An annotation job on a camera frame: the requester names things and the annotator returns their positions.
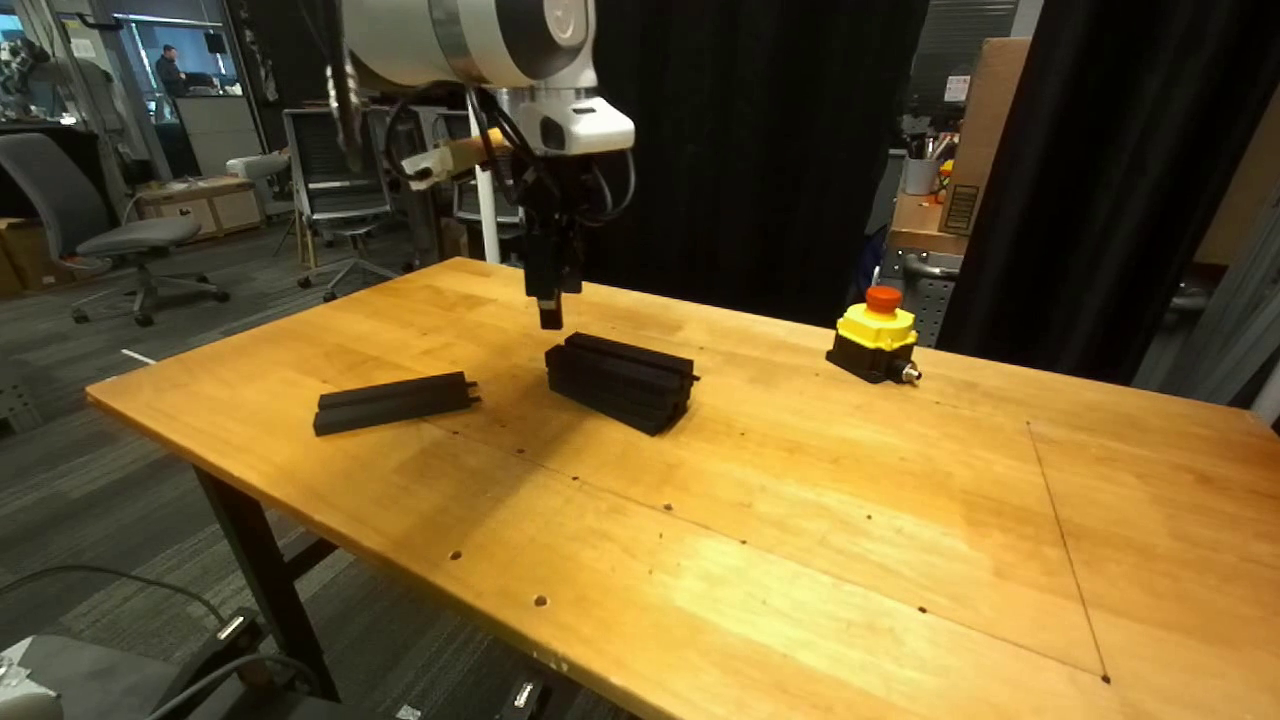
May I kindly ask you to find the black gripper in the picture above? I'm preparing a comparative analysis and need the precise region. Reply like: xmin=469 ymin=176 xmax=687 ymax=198
xmin=517 ymin=158 xmax=592 ymax=335

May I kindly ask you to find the white vertical pole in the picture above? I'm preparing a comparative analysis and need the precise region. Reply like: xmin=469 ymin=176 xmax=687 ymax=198
xmin=454 ymin=93 xmax=509 ymax=267

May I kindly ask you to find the yellow red emergency stop button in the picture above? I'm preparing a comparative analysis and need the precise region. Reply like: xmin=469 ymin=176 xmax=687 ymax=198
xmin=825 ymin=279 xmax=928 ymax=390

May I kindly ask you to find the wooden drawer cabinet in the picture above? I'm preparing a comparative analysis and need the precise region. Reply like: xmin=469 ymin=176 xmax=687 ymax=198
xmin=132 ymin=174 xmax=267 ymax=239

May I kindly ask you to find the small cardboard box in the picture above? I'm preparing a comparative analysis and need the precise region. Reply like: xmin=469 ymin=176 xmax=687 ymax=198
xmin=885 ymin=188 xmax=968 ymax=248

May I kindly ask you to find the black table leg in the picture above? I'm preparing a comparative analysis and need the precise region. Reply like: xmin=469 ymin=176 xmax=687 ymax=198
xmin=191 ymin=465 xmax=344 ymax=704

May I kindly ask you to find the white cup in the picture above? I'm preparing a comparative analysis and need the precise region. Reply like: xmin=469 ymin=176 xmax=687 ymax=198
xmin=898 ymin=147 xmax=939 ymax=202

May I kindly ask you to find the grey office chair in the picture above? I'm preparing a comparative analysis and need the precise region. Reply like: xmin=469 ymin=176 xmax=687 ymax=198
xmin=0 ymin=132 xmax=237 ymax=333

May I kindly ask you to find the tall cardboard box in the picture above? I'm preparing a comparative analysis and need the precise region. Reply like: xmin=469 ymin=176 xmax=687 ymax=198
xmin=946 ymin=35 xmax=1036 ymax=204

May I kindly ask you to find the brown cardboard box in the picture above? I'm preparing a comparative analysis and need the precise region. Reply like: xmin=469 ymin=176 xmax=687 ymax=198
xmin=0 ymin=218 xmax=55 ymax=300

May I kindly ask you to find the grey padded seat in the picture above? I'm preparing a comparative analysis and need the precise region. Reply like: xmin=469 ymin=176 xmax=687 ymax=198
xmin=0 ymin=632 xmax=264 ymax=720

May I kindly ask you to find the narrow black curtain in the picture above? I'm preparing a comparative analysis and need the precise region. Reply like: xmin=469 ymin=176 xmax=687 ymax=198
xmin=937 ymin=0 xmax=1280 ymax=386

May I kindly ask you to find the grey fabric panel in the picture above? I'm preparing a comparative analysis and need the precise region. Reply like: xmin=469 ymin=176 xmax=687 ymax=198
xmin=1131 ymin=224 xmax=1280 ymax=415

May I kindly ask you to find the grey metal frame cart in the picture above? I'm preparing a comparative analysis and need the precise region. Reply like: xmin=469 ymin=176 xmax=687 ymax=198
xmin=280 ymin=104 xmax=404 ymax=294

